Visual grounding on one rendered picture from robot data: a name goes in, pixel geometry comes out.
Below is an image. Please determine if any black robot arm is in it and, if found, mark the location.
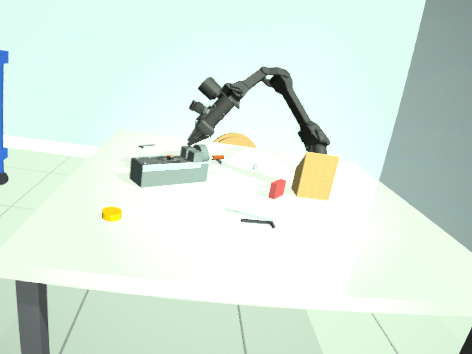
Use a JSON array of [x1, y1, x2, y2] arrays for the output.
[[189, 66, 331, 154]]

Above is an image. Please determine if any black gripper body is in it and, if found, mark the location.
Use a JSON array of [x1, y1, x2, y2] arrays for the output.
[[195, 104, 225, 137]]

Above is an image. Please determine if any small red block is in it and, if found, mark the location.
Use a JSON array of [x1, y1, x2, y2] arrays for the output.
[[269, 179, 286, 199]]

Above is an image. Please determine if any yellow short cylinder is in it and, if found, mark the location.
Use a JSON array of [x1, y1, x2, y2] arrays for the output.
[[102, 206, 122, 221]]

